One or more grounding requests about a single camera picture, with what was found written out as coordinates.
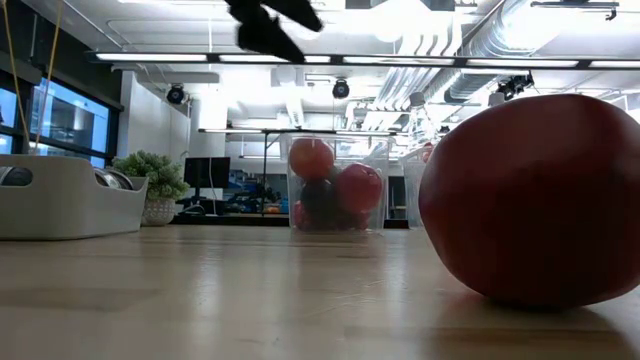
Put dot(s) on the black computer monitor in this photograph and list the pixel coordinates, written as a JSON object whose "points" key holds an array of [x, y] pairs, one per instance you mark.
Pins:
{"points": [[207, 172]]}

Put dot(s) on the dark red pomegranate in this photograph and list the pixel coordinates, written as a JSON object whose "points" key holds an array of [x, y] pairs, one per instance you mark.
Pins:
{"points": [[535, 200]]}

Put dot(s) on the black ceiling-mounted camera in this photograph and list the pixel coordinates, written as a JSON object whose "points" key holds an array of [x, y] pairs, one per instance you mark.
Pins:
{"points": [[175, 94]]}

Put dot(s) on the black ceiling spotlight cluster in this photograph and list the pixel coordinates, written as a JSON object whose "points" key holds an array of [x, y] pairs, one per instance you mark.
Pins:
{"points": [[515, 85]]}

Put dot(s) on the red grape bunch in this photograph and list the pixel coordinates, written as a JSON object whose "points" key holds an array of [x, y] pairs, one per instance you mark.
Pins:
{"points": [[357, 221]]}

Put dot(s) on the black metal table frame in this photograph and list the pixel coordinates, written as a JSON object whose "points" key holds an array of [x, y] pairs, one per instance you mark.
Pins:
{"points": [[230, 219]]}

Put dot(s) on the black overhead camera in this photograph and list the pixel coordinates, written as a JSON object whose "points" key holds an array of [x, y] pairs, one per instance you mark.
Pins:
{"points": [[340, 88]]}

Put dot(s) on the clear plastic bin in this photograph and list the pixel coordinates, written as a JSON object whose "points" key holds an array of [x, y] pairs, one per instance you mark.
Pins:
{"points": [[340, 145], [414, 190]]}

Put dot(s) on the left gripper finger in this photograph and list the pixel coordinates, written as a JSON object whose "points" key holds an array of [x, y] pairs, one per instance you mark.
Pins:
{"points": [[265, 35], [297, 12]]}

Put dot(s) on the black distant frame beam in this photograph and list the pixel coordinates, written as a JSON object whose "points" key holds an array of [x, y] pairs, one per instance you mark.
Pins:
{"points": [[300, 131]]}

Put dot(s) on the dark red apple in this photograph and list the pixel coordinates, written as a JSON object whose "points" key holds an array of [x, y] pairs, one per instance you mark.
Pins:
{"points": [[358, 187]]}

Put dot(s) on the green artificial plant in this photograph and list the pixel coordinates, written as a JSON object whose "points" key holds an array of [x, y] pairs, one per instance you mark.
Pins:
{"points": [[155, 180]]}

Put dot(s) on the white square container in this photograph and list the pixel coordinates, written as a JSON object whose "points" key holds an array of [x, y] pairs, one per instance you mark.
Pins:
{"points": [[65, 200]]}

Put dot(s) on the red orange pepper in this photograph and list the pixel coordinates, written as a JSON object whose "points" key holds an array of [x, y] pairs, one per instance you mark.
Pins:
{"points": [[427, 151]]}

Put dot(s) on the dark avocado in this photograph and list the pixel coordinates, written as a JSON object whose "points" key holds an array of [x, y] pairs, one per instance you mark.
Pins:
{"points": [[317, 200]]}

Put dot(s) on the silver ceiling air duct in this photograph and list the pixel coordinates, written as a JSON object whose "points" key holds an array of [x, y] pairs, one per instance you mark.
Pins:
{"points": [[490, 55]]}

